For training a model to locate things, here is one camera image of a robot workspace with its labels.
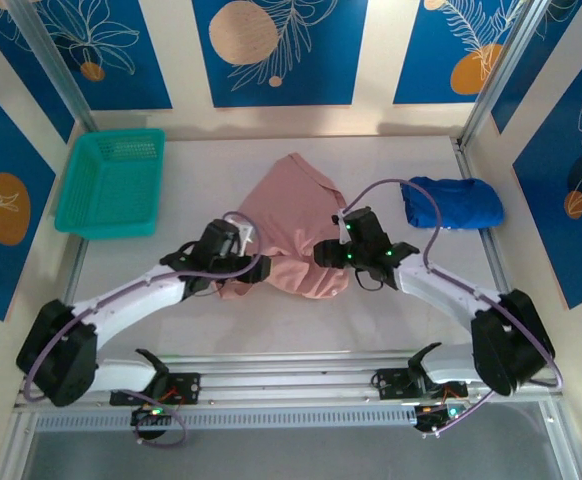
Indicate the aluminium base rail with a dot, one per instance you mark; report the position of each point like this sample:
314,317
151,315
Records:
291,385

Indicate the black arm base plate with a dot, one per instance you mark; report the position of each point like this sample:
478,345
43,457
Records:
391,382
188,387

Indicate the teal plastic basket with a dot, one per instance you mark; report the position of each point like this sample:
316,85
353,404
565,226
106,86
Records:
116,190

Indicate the small circuit board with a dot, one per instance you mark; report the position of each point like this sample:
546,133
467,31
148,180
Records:
148,417
433,417

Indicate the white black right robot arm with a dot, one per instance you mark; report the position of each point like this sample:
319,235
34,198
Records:
441,290

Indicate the pink t-shirt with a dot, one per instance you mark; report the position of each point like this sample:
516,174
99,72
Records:
291,200

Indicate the aluminium frame post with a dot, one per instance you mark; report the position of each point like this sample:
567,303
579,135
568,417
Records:
501,65
56,65

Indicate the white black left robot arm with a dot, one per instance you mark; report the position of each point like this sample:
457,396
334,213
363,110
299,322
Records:
131,305

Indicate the blue floral wall poster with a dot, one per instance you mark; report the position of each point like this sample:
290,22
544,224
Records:
31,85
531,75

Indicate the aluminium frame leg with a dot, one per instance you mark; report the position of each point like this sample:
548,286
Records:
566,460
13,450

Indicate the blue folded t-shirt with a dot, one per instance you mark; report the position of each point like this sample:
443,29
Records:
456,205

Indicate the blue poster with peach circle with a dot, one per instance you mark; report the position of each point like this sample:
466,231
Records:
321,50

